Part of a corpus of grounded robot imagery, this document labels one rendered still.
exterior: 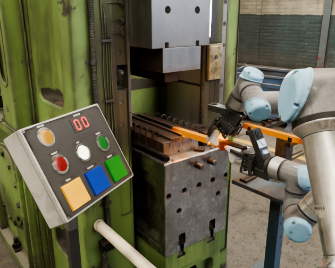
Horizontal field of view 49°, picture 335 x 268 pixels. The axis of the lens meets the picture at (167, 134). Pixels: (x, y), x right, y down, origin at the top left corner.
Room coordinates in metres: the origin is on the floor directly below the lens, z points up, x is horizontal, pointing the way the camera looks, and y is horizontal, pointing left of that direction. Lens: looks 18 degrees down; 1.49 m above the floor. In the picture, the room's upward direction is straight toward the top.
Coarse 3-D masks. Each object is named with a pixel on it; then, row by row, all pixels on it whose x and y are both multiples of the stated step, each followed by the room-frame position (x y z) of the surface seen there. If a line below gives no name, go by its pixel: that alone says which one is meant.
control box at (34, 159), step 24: (48, 120) 1.02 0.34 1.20; (72, 120) 1.08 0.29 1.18; (96, 120) 1.17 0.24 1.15; (24, 144) 0.91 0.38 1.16; (48, 144) 0.96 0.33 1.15; (72, 144) 1.03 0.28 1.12; (96, 144) 1.11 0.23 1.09; (24, 168) 0.92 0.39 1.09; (48, 168) 0.92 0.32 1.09; (72, 168) 0.98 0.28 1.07; (48, 192) 0.88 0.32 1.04; (48, 216) 0.89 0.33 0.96; (72, 216) 0.88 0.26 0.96
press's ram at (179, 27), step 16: (128, 0) 1.52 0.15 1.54; (144, 0) 1.43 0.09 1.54; (160, 0) 1.42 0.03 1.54; (176, 0) 1.47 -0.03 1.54; (192, 0) 1.52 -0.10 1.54; (208, 0) 1.58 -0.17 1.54; (144, 16) 1.43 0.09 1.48; (160, 16) 1.42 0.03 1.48; (176, 16) 1.47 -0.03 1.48; (192, 16) 1.52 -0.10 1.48; (208, 16) 1.58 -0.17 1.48; (144, 32) 1.44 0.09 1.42; (160, 32) 1.42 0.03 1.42; (176, 32) 1.47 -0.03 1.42; (192, 32) 1.52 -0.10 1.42; (208, 32) 1.58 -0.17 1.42
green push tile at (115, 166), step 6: (114, 156) 1.13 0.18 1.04; (108, 162) 1.09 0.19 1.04; (114, 162) 1.11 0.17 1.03; (120, 162) 1.13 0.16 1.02; (108, 168) 1.08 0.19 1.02; (114, 168) 1.10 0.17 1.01; (120, 168) 1.12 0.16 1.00; (114, 174) 1.08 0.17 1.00; (120, 174) 1.10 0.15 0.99; (126, 174) 1.12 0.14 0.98; (114, 180) 1.07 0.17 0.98
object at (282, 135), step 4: (244, 124) 1.67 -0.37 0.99; (248, 124) 1.66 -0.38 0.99; (252, 124) 1.66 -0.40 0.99; (244, 128) 1.67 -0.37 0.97; (252, 128) 1.63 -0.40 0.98; (264, 128) 1.60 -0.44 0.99; (268, 128) 1.60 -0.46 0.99; (264, 132) 1.58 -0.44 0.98; (268, 132) 1.57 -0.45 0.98; (272, 132) 1.55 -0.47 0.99; (276, 132) 1.54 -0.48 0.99; (280, 132) 1.54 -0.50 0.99; (284, 132) 1.54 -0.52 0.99; (276, 136) 1.54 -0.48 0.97; (280, 136) 1.52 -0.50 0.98; (284, 136) 1.51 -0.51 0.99; (288, 136) 1.49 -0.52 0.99; (292, 136) 1.48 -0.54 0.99; (296, 136) 1.48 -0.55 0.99; (292, 140) 1.48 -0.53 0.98; (296, 140) 1.46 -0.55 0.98; (300, 140) 1.45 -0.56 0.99
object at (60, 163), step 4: (60, 156) 0.97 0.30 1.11; (56, 160) 0.95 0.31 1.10; (60, 160) 0.96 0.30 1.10; (64, 160) 0.97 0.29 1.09; (56, 164) 0.94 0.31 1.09; (60, 164) 0.95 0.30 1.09; (64, 164) 0.96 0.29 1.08; (56, 168) 0.93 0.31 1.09; (60, 168) 0.94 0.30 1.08; (64, 168) 0.95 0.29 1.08
